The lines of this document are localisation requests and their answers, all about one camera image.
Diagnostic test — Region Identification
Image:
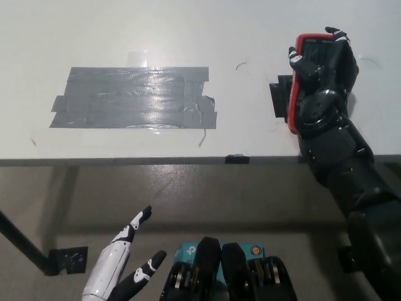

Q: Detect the grey duct tape patch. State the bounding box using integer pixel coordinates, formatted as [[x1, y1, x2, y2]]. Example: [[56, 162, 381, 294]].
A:
[[48, 66, 218, 129]]

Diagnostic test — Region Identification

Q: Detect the white and black left hand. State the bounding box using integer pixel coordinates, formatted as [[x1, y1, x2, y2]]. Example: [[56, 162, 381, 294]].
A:
[[81, 205, 167, 301]]

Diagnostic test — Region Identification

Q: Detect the black right hand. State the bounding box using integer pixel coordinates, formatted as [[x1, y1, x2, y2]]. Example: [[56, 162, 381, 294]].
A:
[[288, 26, 360, 127]]

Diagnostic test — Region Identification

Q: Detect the teal cardboard box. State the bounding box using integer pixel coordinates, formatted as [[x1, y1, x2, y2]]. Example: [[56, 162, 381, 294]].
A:
[[174, 241, 267, 283]]

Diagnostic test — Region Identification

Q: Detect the small black tape piece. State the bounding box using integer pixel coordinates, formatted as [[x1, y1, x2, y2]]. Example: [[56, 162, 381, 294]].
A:
[[224, 153, 251, 164]]

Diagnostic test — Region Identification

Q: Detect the red digital multimeter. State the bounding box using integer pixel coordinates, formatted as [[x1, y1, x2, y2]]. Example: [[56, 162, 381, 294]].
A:
[[286, 33, 339, 135]]

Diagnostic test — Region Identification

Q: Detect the black floor tape square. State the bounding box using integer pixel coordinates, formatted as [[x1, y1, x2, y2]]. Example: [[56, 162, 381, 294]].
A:
[[337, 246, 358, 274], [46, 246, 89, 277]]

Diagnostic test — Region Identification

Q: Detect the black tape patch on table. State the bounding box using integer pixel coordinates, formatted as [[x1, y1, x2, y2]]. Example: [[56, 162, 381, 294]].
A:
[[269, 75, 294, 123]]

